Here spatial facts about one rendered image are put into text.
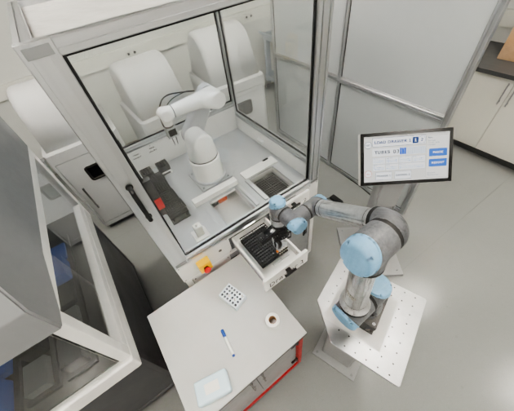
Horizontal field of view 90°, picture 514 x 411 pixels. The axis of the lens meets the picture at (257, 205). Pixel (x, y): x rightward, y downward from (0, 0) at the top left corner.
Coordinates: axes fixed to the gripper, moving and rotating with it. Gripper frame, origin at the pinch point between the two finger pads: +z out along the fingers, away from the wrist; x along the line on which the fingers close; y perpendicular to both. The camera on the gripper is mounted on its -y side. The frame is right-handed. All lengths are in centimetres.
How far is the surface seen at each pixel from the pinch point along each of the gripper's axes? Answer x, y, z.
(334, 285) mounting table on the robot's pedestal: -25.9, 19.8, 18.5
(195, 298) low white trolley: 7, -49, 20
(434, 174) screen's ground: -10, 103, -9
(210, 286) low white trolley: 9.2, -38.6, 19.3
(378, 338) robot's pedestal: -57, 21, 20
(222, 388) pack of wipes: -39, -51, 17
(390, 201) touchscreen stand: 5, 96, 23
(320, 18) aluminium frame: 25, 39, -92
